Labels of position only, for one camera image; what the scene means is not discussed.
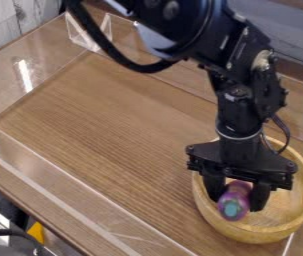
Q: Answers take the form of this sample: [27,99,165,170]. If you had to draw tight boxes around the clear acrylic wall panels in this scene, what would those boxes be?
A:
[0,3,303,256]

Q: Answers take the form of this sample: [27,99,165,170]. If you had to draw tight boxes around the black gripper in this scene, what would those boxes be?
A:
[186,141,298,212]

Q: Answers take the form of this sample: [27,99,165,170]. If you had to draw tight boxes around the yellow black object under table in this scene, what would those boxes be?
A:
[26,221,58,256]

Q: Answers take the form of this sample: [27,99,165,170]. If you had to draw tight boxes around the black cable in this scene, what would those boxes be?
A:
[65,0,191,74]

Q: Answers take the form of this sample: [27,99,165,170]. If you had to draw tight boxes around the clear acrylic corner bracket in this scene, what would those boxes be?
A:
[66,12,113,53]

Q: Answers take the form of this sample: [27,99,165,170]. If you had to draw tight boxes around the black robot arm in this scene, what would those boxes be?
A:
[117,0,298,212]

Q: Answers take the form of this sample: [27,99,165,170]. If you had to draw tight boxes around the purple toy eggplant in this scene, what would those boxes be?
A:
[218,180,252,221]

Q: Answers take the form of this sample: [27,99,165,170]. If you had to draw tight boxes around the brown wooden bowl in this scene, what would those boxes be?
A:
[193,147,303,244]

